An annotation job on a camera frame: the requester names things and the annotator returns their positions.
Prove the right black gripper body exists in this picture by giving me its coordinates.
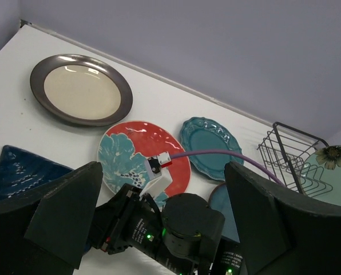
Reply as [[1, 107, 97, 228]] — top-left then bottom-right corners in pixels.
[[88, 184, 163, 258]]

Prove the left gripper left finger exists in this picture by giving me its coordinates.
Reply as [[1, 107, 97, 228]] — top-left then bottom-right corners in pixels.
[[0, 162, 102, 274]]

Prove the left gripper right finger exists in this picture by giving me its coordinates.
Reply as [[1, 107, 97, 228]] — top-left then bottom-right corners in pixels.
[[224, 162, 341, 274]]

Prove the red plate with teal flower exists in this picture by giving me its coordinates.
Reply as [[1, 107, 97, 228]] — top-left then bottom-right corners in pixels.
[[97, 121, 185, 193]]

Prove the dark blue square plate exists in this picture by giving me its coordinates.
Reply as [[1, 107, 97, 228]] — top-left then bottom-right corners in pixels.
[[0, 145, 73, 201]]

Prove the dark teal blossom plate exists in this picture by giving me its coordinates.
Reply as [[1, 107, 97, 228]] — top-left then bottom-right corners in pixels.
[[208, 183, 240, 242]]

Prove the light green flower plate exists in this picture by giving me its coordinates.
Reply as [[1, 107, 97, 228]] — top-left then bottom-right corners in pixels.
[[300, 146, 341, 206]]

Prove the teal scalloped plate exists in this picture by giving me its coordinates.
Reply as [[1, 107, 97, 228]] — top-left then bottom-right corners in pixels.
[[179, 117, 244, 181]]

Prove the cream plate with brown rim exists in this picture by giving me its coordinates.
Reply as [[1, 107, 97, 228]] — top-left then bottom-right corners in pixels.
[[30, 54, 133, 127]]

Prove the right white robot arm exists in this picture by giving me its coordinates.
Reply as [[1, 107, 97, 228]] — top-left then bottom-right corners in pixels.
[[88, 184, 243, 274]]

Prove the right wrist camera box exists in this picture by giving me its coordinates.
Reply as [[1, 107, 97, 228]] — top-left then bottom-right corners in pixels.
[[140, 152, 173, 199]]

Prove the black wire dish rack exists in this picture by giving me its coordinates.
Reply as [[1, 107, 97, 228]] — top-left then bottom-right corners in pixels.
[[257, 122, 333, 198]]

